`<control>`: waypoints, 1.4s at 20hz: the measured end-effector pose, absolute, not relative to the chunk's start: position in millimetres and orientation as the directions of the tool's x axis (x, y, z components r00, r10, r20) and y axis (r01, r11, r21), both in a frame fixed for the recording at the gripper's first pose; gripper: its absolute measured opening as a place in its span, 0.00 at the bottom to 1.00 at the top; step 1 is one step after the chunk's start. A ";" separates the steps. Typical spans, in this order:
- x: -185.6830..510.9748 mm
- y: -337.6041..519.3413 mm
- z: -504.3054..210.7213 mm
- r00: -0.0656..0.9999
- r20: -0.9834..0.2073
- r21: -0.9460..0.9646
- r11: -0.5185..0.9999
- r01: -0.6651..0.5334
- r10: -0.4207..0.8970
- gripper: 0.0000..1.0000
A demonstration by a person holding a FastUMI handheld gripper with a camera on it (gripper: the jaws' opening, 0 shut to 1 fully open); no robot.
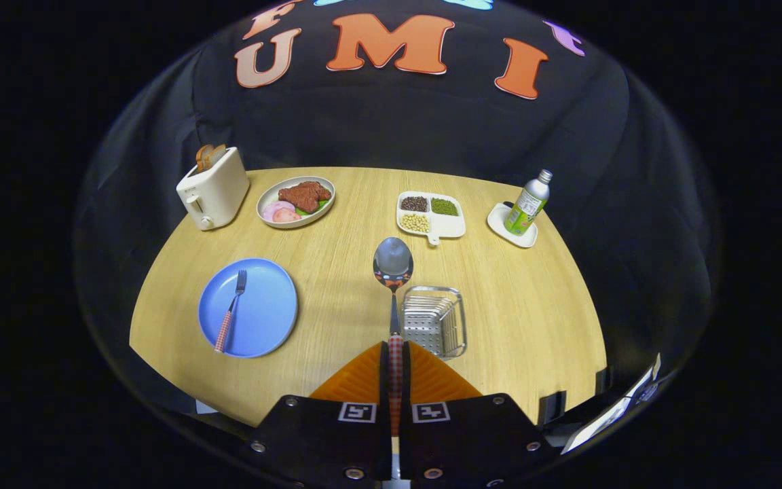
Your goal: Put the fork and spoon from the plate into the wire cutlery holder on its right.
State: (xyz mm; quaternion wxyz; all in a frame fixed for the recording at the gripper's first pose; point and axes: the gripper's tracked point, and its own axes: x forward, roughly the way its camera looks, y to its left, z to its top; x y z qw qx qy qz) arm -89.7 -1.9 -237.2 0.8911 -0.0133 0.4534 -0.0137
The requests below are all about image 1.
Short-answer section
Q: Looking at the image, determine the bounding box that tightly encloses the blue round plate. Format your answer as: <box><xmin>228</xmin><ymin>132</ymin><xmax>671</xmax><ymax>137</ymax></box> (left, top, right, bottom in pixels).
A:
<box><xmin>198</xmin><ymin>257</ymin><xmax>298</xmax><ymax>359</ymax></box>

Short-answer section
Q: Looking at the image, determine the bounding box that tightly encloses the grey oval food plate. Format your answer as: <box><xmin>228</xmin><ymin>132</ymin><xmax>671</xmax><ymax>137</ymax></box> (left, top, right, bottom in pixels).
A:
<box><xmin>256</xmin><ymin>176</ymin><xmax>336</xmax><ymax>230</ymax></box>

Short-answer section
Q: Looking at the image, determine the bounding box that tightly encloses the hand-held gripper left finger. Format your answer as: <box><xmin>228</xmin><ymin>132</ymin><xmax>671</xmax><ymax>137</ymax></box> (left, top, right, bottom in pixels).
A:
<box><xmin>245</xmin><ymin>341</ymin><xmax>392</xmax><ymax>486</ymax></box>

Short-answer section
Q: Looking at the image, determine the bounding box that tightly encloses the brown steak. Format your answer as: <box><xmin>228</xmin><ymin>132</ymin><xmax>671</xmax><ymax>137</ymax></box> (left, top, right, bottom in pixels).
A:
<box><xmin>278</xmin><ymin>181</ymin><xmax>332</xmax><ymax>214</ymax></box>

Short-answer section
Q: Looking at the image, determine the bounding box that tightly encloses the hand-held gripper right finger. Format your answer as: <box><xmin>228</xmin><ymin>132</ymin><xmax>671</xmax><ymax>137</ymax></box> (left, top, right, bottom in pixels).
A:
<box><xmin>399</xmin><ymin>341</ymin><xmax>555</xmax><ymax>488</ymax></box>

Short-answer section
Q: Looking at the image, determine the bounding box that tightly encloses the silver bottle green label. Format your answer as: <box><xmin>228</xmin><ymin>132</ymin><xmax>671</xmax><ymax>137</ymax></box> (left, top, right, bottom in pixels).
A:
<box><xmin>504</xmin><ymin>169</ymin><xmax>554</xmax><ymax>236</ymax></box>

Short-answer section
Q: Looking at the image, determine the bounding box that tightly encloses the white divided dish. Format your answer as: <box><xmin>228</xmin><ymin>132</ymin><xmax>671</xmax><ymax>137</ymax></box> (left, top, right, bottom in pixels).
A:
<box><xmin>396</xmin><ymin>191</ymin><xmax>466</xmax><ymax>246</ymax></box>

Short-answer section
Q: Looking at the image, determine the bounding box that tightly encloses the fork with checkered handle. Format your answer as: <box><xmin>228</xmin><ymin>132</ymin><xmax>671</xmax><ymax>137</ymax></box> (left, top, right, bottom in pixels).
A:
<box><xmin>214</xmin><ymin>269</ymin><xmax>248</xmax><ymax>354</ymax></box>

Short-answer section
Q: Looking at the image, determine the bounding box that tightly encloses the spoon with checkered handle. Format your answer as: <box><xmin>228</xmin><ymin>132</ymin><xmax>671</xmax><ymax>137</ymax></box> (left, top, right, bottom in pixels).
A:
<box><xmin>373</xmin><ymin>236</ymin><xmax>415</xmax><ymax>435</ymax></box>

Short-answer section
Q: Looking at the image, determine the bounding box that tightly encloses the cream white toaster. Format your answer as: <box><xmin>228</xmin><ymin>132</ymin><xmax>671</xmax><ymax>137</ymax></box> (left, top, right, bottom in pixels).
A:
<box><xmin>176</xmin><ymin>146</ymin><xmax>250</xmax><ymax>232</ymax></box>

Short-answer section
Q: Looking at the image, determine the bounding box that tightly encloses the black backdrop cloth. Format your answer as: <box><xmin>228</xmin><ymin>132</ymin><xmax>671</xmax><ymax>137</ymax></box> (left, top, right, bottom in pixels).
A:
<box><xmin>72</xmin><ymin>0</ymin><xmax>721</xmax><ymax>435</ymax></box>

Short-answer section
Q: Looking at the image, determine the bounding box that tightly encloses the small white coaster dish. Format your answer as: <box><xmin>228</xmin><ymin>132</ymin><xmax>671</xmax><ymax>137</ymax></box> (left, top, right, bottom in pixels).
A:
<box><xmin>487</xmin><ymin>202</ymin><xmax>539</xmax><ymax>249</ymax></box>

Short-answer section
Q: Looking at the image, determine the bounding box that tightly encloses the metal cutlery rack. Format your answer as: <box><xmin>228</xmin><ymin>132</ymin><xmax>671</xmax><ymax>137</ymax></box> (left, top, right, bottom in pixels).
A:
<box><xmin>401</xmin><ymin>285</ymin><xmax>468</xmax><ymax>359</ymax></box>

